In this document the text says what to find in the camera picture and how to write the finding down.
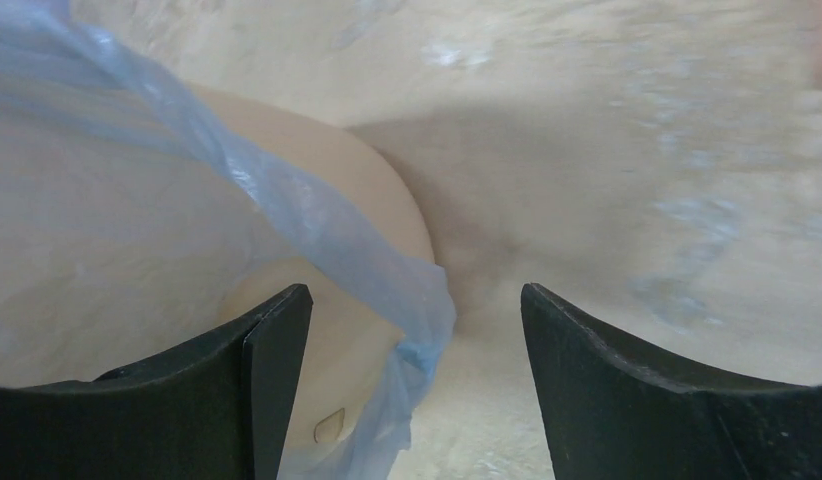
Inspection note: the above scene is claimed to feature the blue plastic trash bag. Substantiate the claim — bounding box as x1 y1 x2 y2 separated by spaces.
0 0 459 480

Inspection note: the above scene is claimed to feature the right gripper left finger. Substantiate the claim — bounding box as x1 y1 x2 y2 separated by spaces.
0 284 313 480

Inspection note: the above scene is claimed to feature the beige paper trash bin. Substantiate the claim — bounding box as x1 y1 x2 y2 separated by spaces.
195 87 455 479

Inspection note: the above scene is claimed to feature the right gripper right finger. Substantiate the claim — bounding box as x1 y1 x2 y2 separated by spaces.
521 283 822 480

